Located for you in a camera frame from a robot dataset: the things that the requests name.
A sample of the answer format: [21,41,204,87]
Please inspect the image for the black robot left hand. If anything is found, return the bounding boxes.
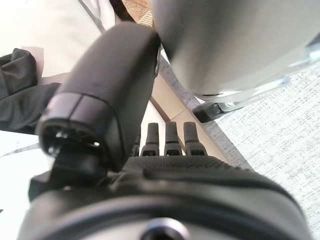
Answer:
[14,21,315,240]

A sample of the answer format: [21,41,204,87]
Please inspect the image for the brown woven basket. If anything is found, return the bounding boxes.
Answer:
[109,0,154,27]

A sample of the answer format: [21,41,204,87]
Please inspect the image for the black robot foot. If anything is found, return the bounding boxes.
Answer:
[192,102,223,124]

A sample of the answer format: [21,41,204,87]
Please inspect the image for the silver robot leg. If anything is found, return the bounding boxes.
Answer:
[147,0,320,113]

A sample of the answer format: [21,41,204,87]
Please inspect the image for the black garment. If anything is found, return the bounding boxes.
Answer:
[0,47,62,136]

